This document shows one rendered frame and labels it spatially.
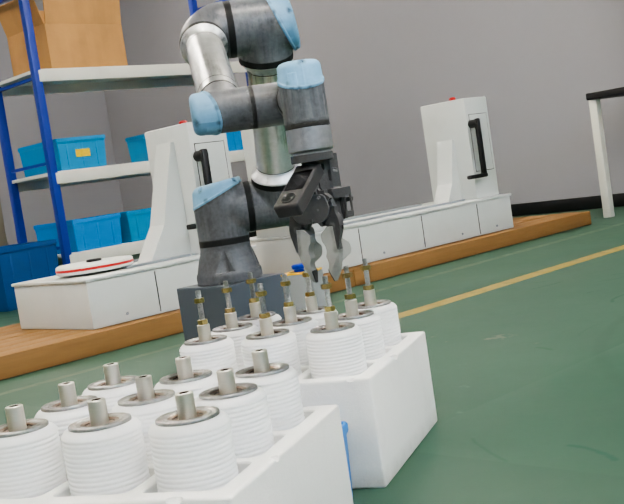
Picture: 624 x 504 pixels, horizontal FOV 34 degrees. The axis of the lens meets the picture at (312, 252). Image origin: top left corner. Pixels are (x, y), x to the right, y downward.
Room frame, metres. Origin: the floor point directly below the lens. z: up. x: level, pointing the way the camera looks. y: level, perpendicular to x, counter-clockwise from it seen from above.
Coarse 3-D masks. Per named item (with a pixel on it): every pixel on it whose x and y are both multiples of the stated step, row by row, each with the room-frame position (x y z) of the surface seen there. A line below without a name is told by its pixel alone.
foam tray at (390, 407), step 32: (416, 352) 1.87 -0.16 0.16; (320, 384) 1.62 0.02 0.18; (352, 384) 1.60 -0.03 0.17; (384, 384) 1.66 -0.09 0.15; (416, 384) 1.84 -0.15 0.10; (352, 416) 1.60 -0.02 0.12; (384, 416) 1.63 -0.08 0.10; (416, 416) 1.81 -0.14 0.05; (352, 448) 1.60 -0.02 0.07; (384, 448) 1.61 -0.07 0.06; (352, 480) 1.61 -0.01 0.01; (384, 480) 1.59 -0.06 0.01
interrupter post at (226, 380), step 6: (216, 372) 1.28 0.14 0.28; (222, 372) 1.27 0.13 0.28; (228, 372) 1.27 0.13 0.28; (222, 378) 1.27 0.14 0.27; (228, 378) 1.27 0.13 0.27; (234, 378) 1.28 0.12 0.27; (222, 384) 1.27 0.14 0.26; (228, 384) 1.27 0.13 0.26; (234, 384) 1.28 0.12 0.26; (222, 390) 1.27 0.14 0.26; (228, 390) 1.27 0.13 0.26; (234, 390) 1.28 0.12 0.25
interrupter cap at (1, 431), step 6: (30, 420) 1.28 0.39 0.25; (36, 420) 1.28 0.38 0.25; (42, 420) 1.27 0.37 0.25; (0, 426) 1.27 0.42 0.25; (6, 426) 1.27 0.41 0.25; (30, 426) 1.26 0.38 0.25; (36, 426) 1.24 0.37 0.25; (42, 426) 1.24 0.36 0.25; (0, 432) 1.24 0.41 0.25; (6, 432) 1.24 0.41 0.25; (12, 432) 1.22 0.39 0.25; (18, 432) 1.21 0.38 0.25; (24, 432) 1.22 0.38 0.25; (30, 432) 1.22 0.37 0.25
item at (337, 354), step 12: (312, 336) 1.66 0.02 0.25; (324, 336) 1.65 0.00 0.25; (336, 336) 1.64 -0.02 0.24; (348, 336) 1.65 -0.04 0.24; (360, 336) 1.67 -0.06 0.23; (312, 348) 1.66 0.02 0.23; (324, 348) 1.64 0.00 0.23; (336, 348) 1.64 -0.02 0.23; (348, 348) 1.65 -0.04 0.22; (360, 348) 1.66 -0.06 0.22; (312, 360) 1.66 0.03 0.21; (324, 360) 1.64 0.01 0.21; (336, 360) 1.64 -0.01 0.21; (348, 360) 1.64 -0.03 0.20; (360, 360) 1.66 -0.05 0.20; (312, 372) 1.67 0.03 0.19; (324, 372) 1.65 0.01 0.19; (336, 372) 1.64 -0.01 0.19; (348, 372) 1.64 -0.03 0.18; (360, 372) 1.65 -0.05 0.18
